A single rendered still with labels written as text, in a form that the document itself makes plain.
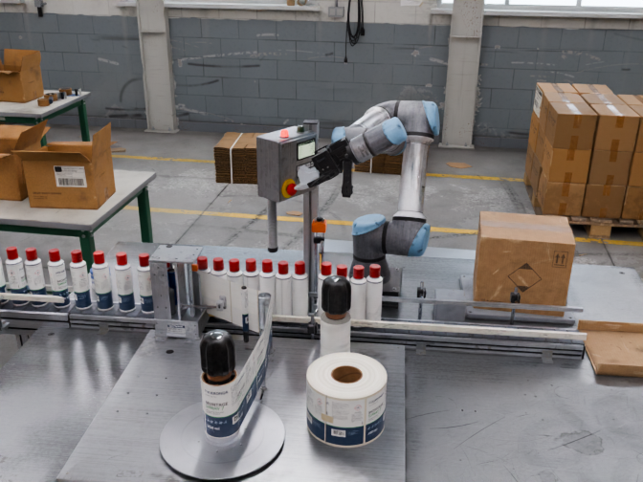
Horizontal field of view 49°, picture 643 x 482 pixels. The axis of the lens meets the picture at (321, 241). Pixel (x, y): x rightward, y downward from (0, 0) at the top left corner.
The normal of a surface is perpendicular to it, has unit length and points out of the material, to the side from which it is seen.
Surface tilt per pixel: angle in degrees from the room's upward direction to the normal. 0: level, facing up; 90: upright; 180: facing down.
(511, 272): 90
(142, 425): 0
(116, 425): 0
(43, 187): 90
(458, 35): 90
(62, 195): 89
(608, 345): 0
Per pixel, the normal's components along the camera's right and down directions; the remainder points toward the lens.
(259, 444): 0.00, -0.91
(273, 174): -0.65, 0.30
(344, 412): -0.11, 0.40
